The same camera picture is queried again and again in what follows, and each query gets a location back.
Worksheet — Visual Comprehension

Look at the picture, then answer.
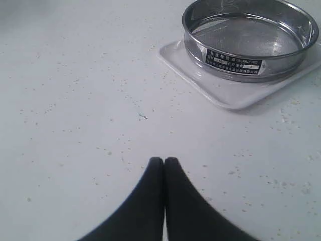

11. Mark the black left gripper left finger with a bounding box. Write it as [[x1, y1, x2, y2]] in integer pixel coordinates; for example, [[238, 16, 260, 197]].
[[81, 157, 165, 240]]

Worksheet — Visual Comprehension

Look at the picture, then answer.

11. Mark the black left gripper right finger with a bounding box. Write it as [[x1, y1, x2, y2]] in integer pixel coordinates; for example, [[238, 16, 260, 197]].
[[164, 157, 256, 241]]

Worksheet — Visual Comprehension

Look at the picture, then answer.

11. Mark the white rectangular plastic tray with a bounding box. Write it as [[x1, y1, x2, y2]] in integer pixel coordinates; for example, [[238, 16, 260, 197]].
[[157, 41, 320, 110]]

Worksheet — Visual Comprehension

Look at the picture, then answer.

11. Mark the round steel mesh sieve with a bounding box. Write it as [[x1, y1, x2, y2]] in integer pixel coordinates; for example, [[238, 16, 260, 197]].
[[182, 1, 319, 82]]

